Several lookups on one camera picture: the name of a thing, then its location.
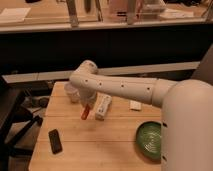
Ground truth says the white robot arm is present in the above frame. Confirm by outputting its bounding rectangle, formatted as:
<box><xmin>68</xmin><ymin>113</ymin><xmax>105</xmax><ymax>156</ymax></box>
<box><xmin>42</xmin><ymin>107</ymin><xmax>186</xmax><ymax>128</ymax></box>
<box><xmin>69</xmin><ymin>60</ymin><xmax>213</xmax><ymax>171</ymax></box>

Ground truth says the small white box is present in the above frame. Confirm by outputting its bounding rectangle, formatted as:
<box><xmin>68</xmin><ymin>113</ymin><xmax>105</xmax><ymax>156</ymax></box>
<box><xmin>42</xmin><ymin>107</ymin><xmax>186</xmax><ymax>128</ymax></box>
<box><xmin>130</xmin><ymin>100</ymin><xmax>141</xmax><ymax>111</ymax></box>

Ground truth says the green round plate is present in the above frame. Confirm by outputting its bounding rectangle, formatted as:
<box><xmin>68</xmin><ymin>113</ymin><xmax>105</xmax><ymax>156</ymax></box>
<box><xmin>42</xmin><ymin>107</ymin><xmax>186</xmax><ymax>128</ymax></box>
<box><xmin>135</xmin><ymin>121</ymin><xmax>161</xmax><ymax>161</ymax></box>

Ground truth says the white paper sheet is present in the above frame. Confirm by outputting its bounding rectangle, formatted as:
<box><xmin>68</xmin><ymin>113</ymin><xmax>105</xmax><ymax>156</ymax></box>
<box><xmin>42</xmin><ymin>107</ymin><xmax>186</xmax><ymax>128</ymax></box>
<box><xmin>0</xmin><ymin>8</ymin><xmax>30</xmax><ymax>24</ymax></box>

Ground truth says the metal post left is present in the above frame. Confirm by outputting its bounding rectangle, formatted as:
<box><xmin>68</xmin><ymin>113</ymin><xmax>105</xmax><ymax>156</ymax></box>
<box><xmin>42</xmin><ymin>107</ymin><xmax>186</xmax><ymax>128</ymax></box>
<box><xmin>66</xmin><ymin>0</ymin><xmax>79</xmax><ymax>27</ymax></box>

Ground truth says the metal post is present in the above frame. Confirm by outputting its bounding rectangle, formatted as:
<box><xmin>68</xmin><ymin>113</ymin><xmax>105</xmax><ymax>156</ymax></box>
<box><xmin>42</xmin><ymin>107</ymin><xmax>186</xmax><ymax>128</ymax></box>
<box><xmin>126</xmin><ymin>0</ymin><xmax>136</xmax><ymax>25</ymax></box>
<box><xmin>66</xmin><ymin>0</ymin><xmax>79</xmax><ymax>27</ymax></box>

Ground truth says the metal post right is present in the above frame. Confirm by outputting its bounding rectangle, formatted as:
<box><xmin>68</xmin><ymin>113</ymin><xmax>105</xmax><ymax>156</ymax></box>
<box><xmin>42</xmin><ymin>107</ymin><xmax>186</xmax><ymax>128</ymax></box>
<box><xmin>126</xmin><ymin>0</ymin><xmax>136</xmax><ymax>25</ymax></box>

